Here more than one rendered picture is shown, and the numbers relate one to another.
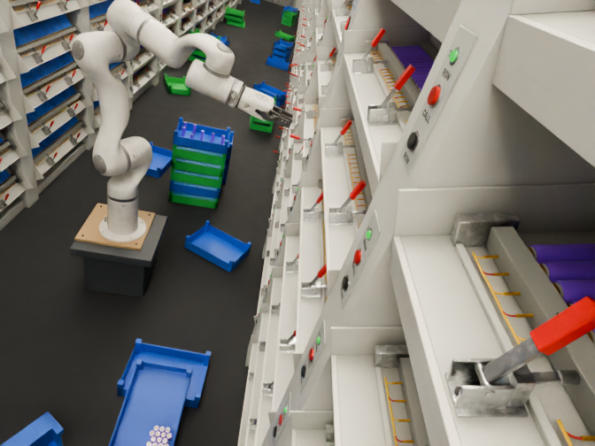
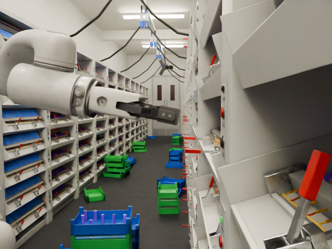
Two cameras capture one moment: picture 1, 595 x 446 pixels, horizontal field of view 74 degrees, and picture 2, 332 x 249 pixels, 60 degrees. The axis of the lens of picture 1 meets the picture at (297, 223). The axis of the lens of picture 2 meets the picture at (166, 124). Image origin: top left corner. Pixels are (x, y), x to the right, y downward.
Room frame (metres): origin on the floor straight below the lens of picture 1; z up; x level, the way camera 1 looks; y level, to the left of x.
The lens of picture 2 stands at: (0.63, 0.02, 1.06)
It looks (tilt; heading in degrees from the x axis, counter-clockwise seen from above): 4 degrees down; 12
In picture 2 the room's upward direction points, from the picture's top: straight up
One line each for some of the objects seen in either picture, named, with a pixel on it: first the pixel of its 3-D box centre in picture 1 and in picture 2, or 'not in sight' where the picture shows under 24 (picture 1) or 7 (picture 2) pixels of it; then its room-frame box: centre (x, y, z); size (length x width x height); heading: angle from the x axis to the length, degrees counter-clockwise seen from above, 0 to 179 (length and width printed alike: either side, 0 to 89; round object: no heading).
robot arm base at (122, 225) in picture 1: (123, 211); not in sight; (1.27, 0.73, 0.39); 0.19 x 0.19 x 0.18
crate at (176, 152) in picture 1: (201, 147); (103, 233); (2.06, 0.69, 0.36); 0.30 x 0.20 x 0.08; 106
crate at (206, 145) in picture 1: (203, 135); (103, 219); (2.06, 0.69, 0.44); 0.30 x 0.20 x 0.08; 106
